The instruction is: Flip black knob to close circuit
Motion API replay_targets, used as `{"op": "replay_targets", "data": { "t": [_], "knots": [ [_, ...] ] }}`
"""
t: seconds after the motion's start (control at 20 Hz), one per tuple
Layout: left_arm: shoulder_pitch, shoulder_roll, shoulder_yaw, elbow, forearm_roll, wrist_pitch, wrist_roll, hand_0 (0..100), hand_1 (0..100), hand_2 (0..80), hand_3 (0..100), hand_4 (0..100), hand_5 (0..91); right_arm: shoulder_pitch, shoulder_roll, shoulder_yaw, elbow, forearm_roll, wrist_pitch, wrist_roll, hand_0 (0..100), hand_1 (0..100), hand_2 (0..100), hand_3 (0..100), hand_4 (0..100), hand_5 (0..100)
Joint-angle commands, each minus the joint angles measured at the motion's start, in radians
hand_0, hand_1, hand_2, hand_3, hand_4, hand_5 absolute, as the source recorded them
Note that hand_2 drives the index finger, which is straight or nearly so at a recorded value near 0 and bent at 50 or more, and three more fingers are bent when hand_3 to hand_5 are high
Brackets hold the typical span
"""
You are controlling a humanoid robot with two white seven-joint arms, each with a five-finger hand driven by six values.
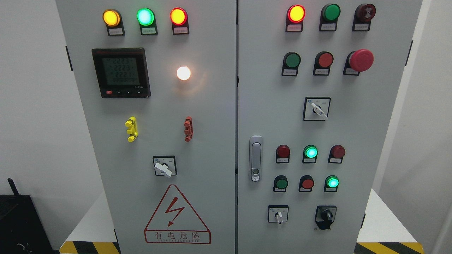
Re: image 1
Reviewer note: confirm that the black selector knob switch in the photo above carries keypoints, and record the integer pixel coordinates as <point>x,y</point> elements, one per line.
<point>325,216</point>

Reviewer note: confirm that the red terminal clip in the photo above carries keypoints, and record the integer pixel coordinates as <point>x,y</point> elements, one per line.
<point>188,129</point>

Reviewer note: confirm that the dark red indicator left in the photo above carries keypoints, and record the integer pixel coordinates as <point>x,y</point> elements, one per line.
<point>282,154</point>

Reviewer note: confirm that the white lit indicator lamp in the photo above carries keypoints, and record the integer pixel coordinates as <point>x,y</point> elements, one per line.
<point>183,73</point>

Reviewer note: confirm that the green push button lower left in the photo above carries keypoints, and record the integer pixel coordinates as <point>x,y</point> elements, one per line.
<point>280,183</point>

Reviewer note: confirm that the grey left cabinet door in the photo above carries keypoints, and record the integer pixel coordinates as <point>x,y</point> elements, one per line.
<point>206,164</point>

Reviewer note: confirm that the grey cabinet door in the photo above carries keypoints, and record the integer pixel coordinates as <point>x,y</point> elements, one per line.
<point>272,106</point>
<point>206,164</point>

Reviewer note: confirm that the green lit indicator middle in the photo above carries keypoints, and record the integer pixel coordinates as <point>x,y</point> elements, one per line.
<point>310,154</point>

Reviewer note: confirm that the green push button second row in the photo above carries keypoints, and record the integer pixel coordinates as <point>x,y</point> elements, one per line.
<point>290,64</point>

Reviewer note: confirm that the yellow terminal clip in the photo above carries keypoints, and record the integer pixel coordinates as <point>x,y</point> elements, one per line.
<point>131,125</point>

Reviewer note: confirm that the red push button lower middle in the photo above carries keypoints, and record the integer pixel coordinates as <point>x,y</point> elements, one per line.
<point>306,183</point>

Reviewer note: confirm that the grey right cabinet door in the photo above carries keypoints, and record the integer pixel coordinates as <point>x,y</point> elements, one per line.
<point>272,106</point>

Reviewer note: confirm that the red electrical hazard sticker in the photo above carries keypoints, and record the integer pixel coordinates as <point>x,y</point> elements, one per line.
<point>175,221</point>

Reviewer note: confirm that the black digital power meter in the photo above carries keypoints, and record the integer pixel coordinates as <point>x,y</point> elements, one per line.
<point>122,72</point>

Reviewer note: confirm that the red push button second row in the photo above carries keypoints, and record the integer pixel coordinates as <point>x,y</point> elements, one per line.
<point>322,63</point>

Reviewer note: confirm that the green illuminated button lower right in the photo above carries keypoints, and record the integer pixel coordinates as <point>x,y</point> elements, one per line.
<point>331,184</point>

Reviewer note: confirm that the red-orange indicator light left door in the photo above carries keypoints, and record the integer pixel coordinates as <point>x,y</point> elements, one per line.
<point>179,21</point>

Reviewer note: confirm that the red lit indicator top right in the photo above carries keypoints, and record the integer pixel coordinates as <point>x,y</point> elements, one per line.
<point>294,18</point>

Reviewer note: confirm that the green lit indicator light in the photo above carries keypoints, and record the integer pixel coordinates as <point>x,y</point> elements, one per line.
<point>147,21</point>

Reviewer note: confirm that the red emergency stop mushroom button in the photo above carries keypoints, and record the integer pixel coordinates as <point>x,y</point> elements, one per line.
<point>358,61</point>

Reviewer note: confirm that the green push button top row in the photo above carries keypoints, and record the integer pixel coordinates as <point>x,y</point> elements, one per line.
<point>329,17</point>

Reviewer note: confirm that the yellow indicator light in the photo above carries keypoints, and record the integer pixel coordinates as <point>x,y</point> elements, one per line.
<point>114,22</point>

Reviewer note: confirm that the dark red buzzer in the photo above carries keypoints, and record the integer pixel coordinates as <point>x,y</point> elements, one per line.
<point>364,13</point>

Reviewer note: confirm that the black box with antenna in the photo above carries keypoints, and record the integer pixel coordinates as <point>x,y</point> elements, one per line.
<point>21,231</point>

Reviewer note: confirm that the silver door lock handle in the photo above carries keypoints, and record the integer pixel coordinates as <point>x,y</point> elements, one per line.
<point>255,159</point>

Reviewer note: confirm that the white rotary switch left door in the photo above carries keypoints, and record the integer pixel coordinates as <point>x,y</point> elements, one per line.
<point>165,165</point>

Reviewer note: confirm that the white selector switch upper right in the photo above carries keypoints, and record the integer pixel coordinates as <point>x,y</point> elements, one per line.
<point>316,108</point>

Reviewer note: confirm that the white selector switch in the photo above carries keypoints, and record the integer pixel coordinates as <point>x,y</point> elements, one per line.
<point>316,108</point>
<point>278,214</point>

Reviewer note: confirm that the white selector switch bottom left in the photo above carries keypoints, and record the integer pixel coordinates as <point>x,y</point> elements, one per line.
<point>278,214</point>

